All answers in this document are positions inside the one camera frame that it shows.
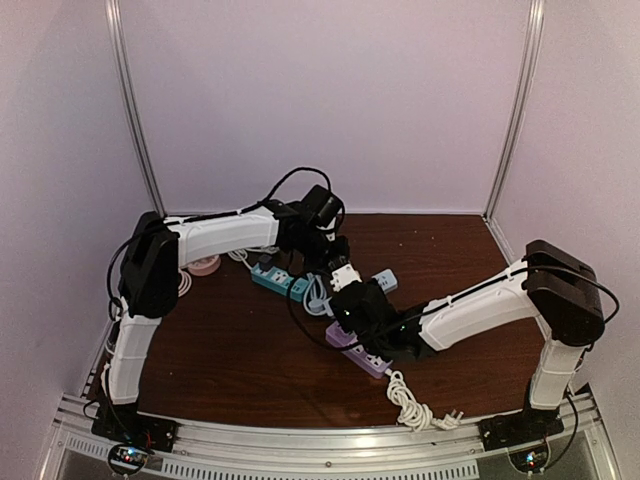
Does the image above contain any aluminium corner post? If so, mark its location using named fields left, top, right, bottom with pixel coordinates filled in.
left=483, top=0, right=546, bottom=223
left=104, top=0, right=166, bottom=216

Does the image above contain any pink round plug adapter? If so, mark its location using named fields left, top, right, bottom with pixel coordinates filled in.
left=186, top=255, right=221, bottom=277

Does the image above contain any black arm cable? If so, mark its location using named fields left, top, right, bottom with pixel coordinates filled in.
left=107, top=167, right=346, bottom=311
left=287, top=269, right=621, bottom=361

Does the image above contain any blue-grey power strip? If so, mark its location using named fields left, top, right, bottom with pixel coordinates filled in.
left=372, top=269, right=399, bottom=294

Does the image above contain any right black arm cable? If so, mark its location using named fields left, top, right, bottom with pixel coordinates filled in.
left=287, top=269, right=621, bottom=361

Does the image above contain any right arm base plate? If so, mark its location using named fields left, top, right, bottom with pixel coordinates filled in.
left=478, top=409, right=564, bottom=451

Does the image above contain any white coiled cord left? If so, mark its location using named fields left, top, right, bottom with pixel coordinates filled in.
left=177, top=247, right=261, bottom=299

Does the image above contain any aluminium front rail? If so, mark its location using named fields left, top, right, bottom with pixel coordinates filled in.
left=35, top=393, right=621, bottom=479

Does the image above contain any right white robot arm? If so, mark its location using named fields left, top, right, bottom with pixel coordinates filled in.
left=343, top=239, right=608, bottom=442

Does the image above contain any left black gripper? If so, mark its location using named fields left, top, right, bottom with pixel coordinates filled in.
left=290, top=228, right=347, bottom=274

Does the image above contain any purple power strip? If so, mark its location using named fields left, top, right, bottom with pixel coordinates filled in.
left=325, top=322, right=392, bottom=379

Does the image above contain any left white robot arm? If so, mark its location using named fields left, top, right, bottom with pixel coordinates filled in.
left=102, top=197, right=356, bottom=444

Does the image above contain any white plug adapter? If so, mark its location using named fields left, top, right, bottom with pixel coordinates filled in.
left=330, top=263, right=362, bottom=293

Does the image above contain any right aluminium corner post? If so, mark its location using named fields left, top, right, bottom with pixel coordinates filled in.
left=483, top=0, right=546, bottom=223

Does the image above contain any white bundled power cord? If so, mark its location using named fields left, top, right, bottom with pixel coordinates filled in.
left=385, top=368, right=464, bottom=434

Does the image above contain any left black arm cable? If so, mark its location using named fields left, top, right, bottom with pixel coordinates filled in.
left=107, top=167, right=346, bottom=311

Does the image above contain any small dark plug charger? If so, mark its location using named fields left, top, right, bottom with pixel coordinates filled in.
left=257, top=254, right=274, bottom=272

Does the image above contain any left aluminium corner post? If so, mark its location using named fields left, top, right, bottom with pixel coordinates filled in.
left=104, top=0, right=166, bottom=216

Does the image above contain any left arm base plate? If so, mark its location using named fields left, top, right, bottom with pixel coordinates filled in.
left=91, top=405, right=178, bottom=452

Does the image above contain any teal power strip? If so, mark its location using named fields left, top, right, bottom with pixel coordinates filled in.
left=251, top=264, right=309, bottom=303

